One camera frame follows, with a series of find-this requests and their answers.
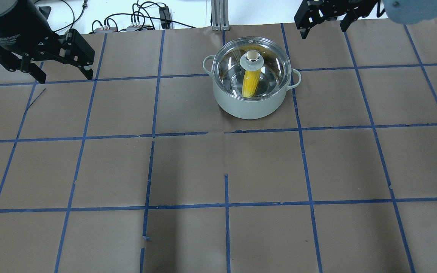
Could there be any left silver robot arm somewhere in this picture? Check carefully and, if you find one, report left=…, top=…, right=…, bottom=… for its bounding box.
left=0, top=0, right=95, bottom=83

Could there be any black power adapter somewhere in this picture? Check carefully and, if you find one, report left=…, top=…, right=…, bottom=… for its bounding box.
left=159, top=6, right=171, bottom=29

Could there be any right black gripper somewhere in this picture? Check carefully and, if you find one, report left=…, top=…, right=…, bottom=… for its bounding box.
left=294, top=0, right=380, bottom=39

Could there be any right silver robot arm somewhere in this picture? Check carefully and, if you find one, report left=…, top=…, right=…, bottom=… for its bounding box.
left=294, top=0, right=437, bottom=39

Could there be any yellow corn cob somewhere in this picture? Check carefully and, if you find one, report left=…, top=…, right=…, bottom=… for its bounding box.
left=241, top=49, right=264, bottom=98

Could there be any small orange connector board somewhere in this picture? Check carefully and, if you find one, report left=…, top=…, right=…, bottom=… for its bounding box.
left=92, top=27, right=112, bottom=33

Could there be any pale green cooking pot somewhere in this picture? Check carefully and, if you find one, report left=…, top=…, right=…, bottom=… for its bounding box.
left=202, top=36, right=302, bottom=120

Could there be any aluminium frame post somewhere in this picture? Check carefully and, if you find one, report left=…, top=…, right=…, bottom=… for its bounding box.
left=211, top=0, right=230, bottom=31

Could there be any glass pot lid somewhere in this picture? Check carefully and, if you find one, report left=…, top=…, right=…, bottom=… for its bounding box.
left=206, top=36, right=292, bottom=101

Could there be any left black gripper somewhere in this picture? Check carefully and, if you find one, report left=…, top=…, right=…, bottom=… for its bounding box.
left=0, top=0, right=95, bottom=85

